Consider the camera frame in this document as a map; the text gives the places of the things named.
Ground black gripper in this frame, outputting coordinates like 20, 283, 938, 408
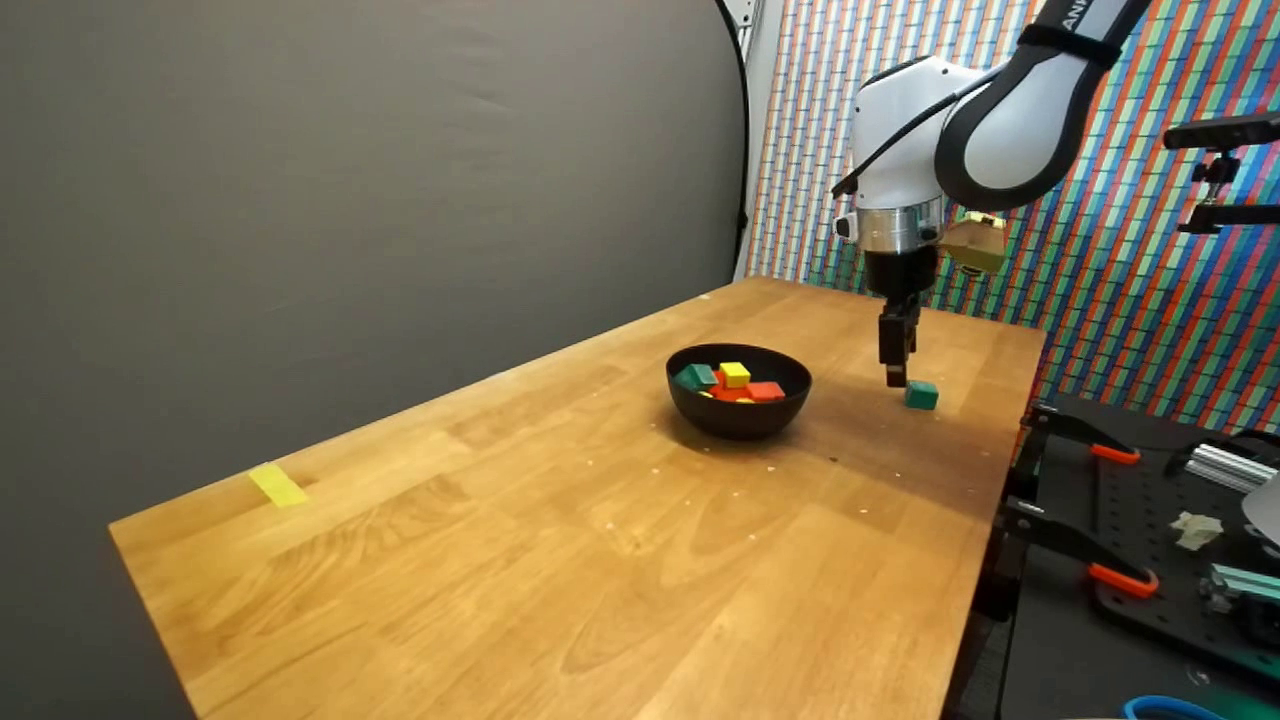
862, 242, 944, 392

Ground black bowl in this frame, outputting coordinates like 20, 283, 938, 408
666, 340, 816, 441

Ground black pegboard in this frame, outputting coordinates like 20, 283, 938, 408
986, 392, 1280, 685

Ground white ridged bar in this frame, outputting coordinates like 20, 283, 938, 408
1180, 441, 1275, 494

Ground white plastic part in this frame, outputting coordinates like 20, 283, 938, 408
1174, 507, 1229, 551

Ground grey round plate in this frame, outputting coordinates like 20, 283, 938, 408
1236, 472, 1280, 551

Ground teal tool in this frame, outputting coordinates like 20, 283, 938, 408
1204, 561, 1280, 618

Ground grey fabric backdrop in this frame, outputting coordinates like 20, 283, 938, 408
0, 0, 757, 720

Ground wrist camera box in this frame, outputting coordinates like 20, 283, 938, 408
938, 209, 1015, 280

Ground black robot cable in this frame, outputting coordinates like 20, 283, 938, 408
827, 55, 1015, 204

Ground black clamp with orange handle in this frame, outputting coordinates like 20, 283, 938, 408
1000, 491, 1164, 605
1026, 398, 1147, 472

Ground blue plastic handle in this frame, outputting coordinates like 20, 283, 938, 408
1122, 690, 1233, 720

